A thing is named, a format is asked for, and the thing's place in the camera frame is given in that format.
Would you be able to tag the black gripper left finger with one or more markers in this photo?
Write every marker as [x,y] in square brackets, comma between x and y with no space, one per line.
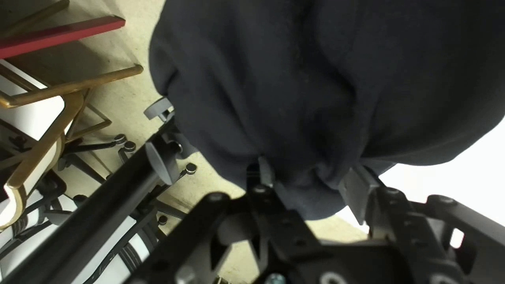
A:
[262,215]

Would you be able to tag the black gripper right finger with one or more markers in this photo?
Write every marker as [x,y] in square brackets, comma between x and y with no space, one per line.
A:
[420,226]

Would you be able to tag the black shirt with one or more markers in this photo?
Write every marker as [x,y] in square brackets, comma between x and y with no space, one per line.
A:
[316,80]

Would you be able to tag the black pole stand with clamp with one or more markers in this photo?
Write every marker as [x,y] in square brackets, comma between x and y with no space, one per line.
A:
[89,222]

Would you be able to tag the wooden storage shelf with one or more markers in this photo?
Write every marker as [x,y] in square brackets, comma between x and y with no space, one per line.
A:
[79,83]

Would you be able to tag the red bar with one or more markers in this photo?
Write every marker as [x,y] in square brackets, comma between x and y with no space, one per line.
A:
[63,35]

